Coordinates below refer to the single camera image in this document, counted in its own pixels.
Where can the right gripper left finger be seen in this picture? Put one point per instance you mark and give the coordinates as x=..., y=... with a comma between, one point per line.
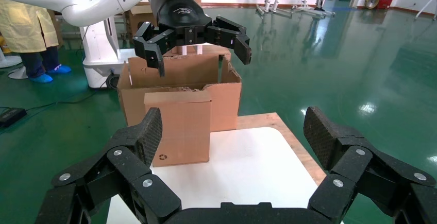
x=112, y=181

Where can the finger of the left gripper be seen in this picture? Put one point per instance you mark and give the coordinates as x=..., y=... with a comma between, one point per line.
x=228, y=35
x=150, y=48

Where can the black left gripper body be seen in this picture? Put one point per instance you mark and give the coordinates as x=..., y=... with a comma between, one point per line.
x=181, y=14

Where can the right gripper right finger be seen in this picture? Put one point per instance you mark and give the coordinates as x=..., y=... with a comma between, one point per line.
x=362, y=178

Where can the small cardboard box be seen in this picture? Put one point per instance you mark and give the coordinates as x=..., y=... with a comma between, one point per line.
x=181, y=130

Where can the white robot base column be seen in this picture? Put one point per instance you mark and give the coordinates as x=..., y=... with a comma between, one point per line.
x=99, y=62

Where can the open-flap cardboard box with print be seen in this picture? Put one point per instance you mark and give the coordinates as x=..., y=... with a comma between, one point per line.
x=140, y=17

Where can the large open cardboard box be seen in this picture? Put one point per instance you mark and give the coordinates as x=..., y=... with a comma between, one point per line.
x=225, y=99

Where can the black power box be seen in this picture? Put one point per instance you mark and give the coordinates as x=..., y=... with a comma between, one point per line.
x=12, y=116

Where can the wooden plywood board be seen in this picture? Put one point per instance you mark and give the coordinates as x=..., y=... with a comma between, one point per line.
x=259, y=120

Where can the person in yellow coat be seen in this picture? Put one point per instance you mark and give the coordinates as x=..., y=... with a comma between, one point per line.
x=24, y=28

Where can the round stool base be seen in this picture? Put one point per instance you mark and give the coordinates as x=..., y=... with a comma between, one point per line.
x=18, y=73

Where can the white round floor base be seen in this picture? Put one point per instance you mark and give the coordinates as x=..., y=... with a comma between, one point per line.
x=10, y=61

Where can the yellow floor object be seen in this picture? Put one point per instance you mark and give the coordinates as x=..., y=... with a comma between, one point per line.
x=4, y=45

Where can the red bin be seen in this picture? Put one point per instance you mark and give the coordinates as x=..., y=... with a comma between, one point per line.
x=385, y=0

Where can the white tripod leg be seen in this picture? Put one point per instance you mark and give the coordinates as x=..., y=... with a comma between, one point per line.
x=426, y=7

